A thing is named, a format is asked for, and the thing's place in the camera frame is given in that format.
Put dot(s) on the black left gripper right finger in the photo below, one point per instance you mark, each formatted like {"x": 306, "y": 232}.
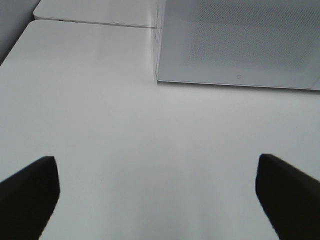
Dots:
{"x": 289, "y": 198}

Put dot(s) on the white microwave door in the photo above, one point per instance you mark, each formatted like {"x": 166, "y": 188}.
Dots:
{"x": 260, "y": 43}

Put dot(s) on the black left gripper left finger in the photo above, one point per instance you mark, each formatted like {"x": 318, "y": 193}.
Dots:
{"x": 28, "y": 198}

